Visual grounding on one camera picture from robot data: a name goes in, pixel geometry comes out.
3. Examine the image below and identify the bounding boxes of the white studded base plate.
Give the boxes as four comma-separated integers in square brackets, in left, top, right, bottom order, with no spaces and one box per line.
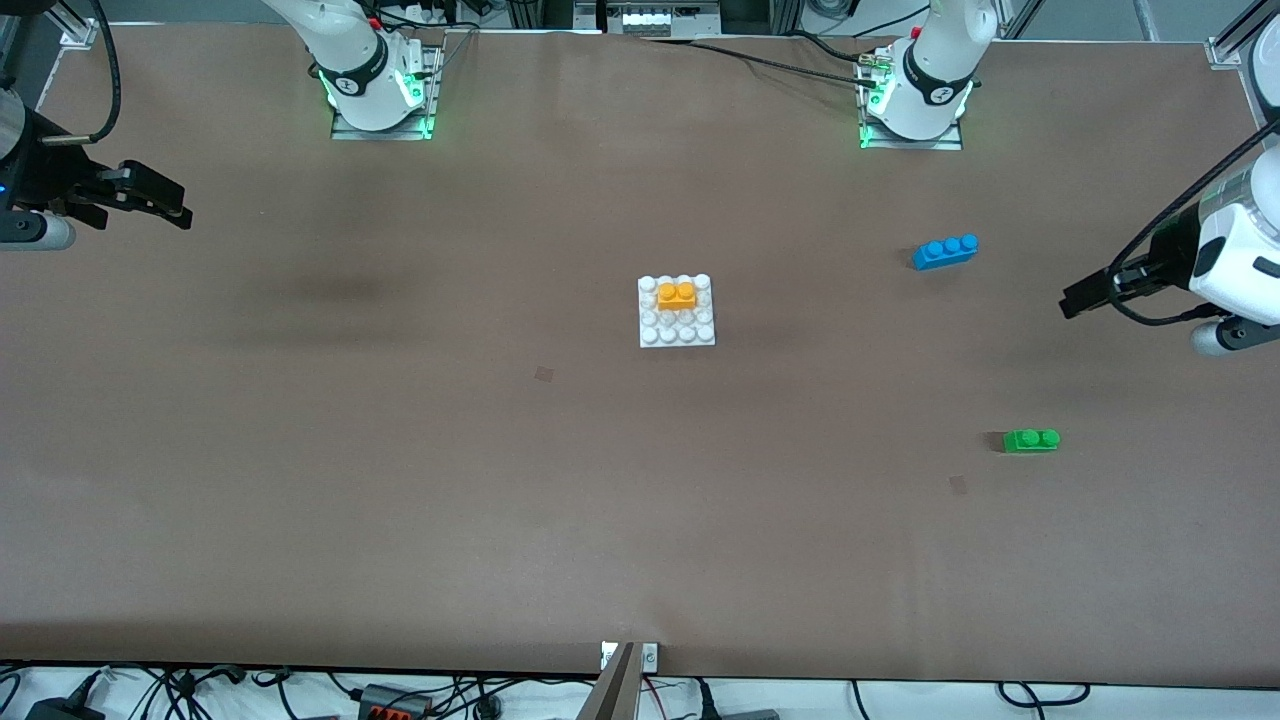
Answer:
[638,273,717,349]

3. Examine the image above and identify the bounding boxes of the blue three-stud block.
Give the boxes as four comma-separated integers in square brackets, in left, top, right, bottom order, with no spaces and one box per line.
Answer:
[912,234,980,271]

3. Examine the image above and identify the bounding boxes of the black box orange connectors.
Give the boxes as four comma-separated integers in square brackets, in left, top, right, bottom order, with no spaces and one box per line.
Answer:
[360,684,433,720]

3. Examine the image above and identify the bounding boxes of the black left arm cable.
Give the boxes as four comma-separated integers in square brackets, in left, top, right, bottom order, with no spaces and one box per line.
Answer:
[1105,118,1280,326]

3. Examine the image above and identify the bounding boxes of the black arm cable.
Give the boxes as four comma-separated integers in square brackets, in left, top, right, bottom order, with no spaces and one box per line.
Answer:
[40,0,122,148]
[1105,118,1280,326]

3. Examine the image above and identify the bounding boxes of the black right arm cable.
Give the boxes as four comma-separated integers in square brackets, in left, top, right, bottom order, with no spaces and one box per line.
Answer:
[40,0,122,148]

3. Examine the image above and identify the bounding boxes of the short black table cable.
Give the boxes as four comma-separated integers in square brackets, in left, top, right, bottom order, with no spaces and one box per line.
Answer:
[790,30,873,67]

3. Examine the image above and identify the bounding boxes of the long black table cable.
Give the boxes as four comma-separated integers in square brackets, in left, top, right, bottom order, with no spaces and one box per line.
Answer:
[640,38,883,89]

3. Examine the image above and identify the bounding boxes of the black looped floor cable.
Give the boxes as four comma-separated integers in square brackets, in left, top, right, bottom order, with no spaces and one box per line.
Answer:
[998,682,1093,707]

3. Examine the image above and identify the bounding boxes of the grey-brown camera post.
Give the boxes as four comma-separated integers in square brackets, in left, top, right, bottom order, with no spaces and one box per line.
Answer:
[578,643,641,720]

